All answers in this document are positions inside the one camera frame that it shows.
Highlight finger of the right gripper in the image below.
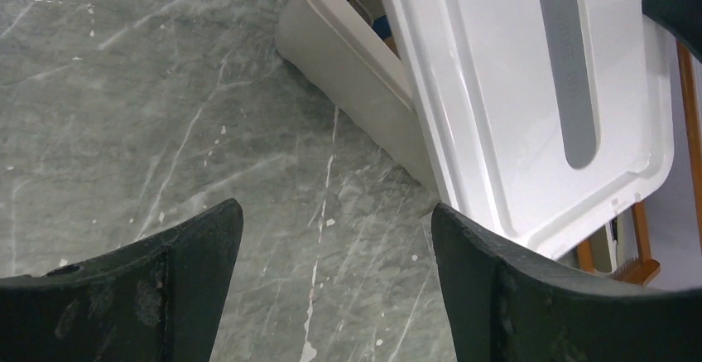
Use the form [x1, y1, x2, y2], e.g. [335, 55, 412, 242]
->
[642, 0, 701, 61]

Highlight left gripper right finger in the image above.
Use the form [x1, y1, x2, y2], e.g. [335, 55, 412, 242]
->
[430, 203, 701, 361]

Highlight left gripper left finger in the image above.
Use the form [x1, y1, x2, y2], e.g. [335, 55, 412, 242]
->
[1, 199, 243, 361]

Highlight white bin lid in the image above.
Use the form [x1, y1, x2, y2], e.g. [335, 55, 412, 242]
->
[382, 0, 667, 259]

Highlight beige plastic bin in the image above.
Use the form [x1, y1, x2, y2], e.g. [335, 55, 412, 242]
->
[275, 0, 438, 193]

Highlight metal crucible tongs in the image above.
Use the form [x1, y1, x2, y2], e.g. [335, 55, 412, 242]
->
[345, 0, 373, 26]

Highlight orange wooden shelf rack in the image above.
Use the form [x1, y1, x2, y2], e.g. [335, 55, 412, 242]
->
[570, 14, 701, 291]

